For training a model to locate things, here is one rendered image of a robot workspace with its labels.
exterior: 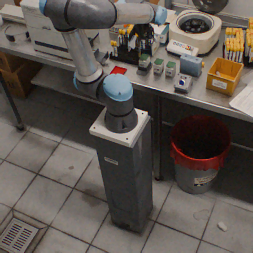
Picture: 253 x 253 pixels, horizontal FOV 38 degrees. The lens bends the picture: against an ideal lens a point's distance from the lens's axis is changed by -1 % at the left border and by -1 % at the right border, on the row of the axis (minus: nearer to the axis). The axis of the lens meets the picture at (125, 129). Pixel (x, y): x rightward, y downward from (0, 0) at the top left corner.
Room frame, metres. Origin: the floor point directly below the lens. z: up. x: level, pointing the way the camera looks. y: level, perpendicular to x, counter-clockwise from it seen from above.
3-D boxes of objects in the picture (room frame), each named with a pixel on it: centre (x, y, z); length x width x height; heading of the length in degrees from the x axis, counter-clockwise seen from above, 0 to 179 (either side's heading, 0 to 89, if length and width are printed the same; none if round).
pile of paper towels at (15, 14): (2.10, 0.60, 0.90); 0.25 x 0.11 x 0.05; 59
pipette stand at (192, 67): (1.40, -0.36, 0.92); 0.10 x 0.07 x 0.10; 54
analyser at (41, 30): (1.78, 0.27, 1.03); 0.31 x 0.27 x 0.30; 59
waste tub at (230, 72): (1.30, -0.50, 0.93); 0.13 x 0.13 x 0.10; 55
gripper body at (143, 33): (1.47, -0.14, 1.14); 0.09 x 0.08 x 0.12; 16
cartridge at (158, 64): (1.44, -0.20, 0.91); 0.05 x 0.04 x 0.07; 149
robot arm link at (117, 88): (1.11, 0.02, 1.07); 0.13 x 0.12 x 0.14; 49
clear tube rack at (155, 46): (1.66, -0.12, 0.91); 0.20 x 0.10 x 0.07; 59
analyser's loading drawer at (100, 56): (1.60, 0.15, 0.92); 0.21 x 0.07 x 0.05; 59
